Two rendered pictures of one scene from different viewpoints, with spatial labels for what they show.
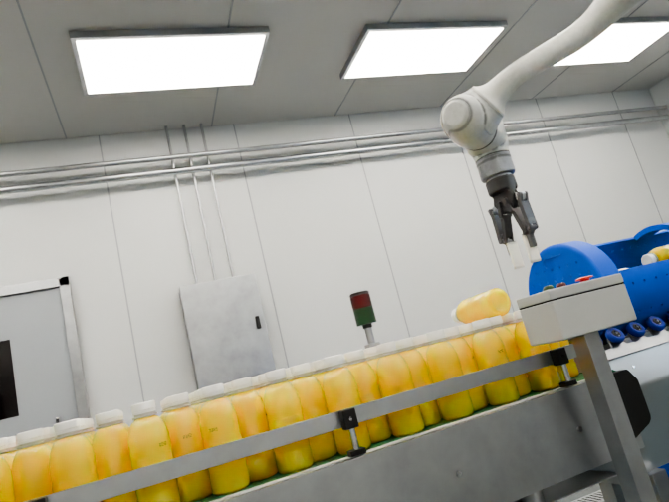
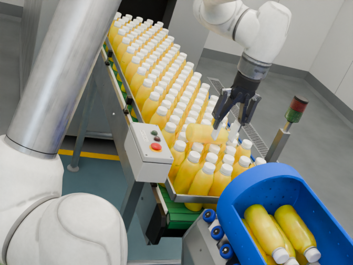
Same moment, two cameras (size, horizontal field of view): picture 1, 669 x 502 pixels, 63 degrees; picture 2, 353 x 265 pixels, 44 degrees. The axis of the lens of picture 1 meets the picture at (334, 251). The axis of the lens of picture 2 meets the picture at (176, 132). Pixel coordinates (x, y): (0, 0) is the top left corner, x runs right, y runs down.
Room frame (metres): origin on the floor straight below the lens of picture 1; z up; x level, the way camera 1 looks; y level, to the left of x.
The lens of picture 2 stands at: (1.11, -1.69, 1.81)
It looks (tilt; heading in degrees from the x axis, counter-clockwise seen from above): 28 degrees down; 85
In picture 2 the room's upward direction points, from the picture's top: 21 degrees clockwise
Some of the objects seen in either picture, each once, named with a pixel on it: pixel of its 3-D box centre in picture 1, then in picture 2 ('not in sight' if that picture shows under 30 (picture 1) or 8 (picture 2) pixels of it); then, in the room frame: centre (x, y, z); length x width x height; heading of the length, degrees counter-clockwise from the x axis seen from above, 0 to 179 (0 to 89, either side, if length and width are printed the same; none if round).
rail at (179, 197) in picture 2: not in sight; (227, 200); (1.47, -0.46, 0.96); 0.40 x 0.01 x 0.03; 23
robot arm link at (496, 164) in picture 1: (496, 168); (253, 65); (1.37, -0.46, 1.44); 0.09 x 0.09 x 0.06
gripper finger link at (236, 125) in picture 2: (515, 255); (234, 131); (1.39, -0.45, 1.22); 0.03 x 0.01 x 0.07; 113
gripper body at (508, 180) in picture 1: (504, 195); (244, 88); (1.37, -0.46, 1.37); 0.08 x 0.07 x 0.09; 23
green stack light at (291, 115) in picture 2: (364, 316); (293, 113); (1.69, -0.04, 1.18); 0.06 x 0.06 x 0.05
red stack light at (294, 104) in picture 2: (360, 302); (298, 104); (1.69, -0.04, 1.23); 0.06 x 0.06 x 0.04
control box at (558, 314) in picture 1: (575, 309); (147, 151); (1.15, -0.45, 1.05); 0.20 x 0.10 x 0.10; 113
